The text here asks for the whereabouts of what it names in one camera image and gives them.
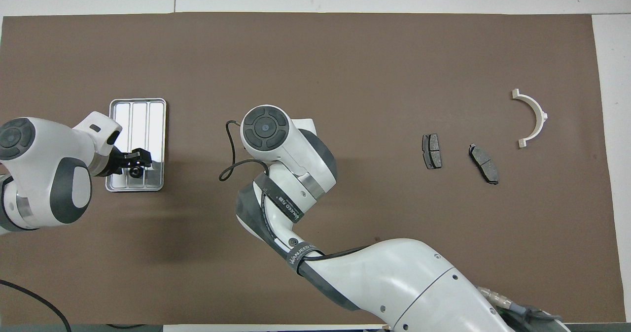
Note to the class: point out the rectangular dark grey brake pad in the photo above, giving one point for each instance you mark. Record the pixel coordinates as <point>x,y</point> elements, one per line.
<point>432,152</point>

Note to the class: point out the brown table mat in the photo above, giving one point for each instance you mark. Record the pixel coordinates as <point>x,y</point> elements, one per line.
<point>345,66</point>

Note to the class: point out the silver metal tray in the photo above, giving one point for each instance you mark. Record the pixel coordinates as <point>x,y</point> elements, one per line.
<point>140,120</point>

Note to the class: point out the large black bearing gear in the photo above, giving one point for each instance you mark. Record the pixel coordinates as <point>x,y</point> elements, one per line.
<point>137,173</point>

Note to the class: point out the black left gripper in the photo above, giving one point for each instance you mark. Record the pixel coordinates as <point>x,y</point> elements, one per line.
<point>118,162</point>

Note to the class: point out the white curved plastic bracket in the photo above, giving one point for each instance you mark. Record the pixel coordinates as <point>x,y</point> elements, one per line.
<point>540,117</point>

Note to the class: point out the tapered dark grey brake pad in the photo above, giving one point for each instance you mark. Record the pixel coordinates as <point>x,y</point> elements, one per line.
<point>484,164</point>

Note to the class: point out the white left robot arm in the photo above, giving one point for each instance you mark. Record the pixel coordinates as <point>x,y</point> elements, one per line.
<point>44,174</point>

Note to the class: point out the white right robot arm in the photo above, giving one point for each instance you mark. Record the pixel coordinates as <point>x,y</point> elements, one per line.
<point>394,282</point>

